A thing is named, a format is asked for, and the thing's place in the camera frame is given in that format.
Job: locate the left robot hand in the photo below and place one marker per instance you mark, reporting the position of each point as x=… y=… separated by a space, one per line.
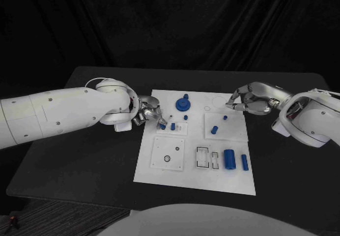
x=151 y=112

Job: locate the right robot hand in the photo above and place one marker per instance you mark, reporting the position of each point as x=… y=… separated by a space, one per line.
x=260 y=95

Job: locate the small blue plug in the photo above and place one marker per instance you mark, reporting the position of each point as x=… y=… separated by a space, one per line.
x=162 y=126

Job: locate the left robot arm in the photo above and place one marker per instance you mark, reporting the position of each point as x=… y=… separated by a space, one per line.
x=67 y=108

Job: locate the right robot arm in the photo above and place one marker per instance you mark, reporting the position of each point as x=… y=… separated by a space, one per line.
x=311 y=118

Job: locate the white task board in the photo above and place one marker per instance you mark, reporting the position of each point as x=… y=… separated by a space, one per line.
x=197 y=147

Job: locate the small blue block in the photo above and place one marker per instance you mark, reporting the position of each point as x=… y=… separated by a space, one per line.
x=174 y=126

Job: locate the blue gear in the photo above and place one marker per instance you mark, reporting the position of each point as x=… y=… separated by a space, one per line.
x=182 y=104

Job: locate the short blue cylinder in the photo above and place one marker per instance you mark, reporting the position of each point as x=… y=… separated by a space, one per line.
x=214 y=129

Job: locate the large blue cylinder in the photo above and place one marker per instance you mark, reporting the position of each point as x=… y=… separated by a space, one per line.
x=230 y=159

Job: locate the long thin blue cylinder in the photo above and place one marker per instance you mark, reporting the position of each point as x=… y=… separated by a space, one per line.
x=244 y=162

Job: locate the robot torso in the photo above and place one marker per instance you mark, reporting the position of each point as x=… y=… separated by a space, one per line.
x=203 y=221

